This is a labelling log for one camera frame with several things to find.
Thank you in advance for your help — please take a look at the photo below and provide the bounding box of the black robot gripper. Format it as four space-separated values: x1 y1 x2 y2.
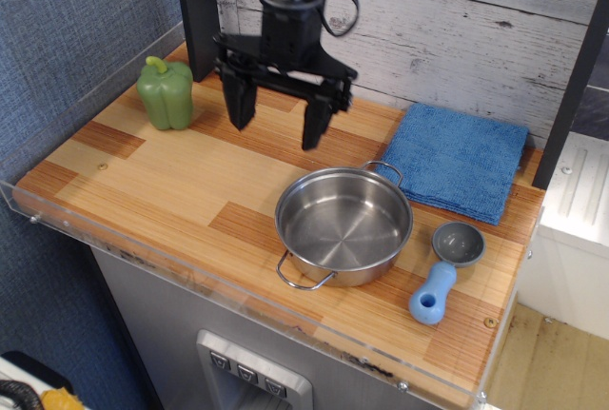
214 6 357 150

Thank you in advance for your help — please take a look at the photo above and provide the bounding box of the green plastic bell pepper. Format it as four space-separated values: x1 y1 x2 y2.
136 56 193 130

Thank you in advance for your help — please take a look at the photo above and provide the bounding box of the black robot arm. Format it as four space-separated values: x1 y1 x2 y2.
214 0 357 150

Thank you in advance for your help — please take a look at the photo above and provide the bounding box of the blue folded cloth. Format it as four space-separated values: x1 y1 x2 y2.
377 103 528 225

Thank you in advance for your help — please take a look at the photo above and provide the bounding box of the stainless steel pot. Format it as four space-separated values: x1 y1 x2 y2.
275 160 414 291

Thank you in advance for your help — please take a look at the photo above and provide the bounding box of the blue grey plastic scoop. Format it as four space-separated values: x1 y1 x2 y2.
408 222 486 325

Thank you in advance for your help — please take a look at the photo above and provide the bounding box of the grey toy fridge cabinet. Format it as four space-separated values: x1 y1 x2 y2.
88 244 458 410

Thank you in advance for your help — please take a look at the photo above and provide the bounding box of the clear acrylic table guard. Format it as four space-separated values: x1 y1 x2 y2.
0 19 546 406

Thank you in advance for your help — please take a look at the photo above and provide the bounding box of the silver dispenser button panel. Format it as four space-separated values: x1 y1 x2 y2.
196 329 314 409

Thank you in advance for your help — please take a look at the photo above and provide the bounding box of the white ribbed side counter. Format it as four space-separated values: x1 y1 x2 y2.
517 132 608 339

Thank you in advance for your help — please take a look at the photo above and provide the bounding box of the yellow black object bottom left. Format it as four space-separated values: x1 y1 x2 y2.
1 351 87 409

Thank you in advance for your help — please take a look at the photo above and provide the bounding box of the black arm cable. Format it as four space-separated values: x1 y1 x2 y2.
319 0 361 38

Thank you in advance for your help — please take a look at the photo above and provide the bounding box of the left black frame post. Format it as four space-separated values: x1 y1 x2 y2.
180 0 220 82

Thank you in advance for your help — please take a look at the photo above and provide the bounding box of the black frame post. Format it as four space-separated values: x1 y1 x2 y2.
180 0 220 82
532 0 608 189

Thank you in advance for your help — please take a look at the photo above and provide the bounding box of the right black frame post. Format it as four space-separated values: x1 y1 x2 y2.
532 0 608 189

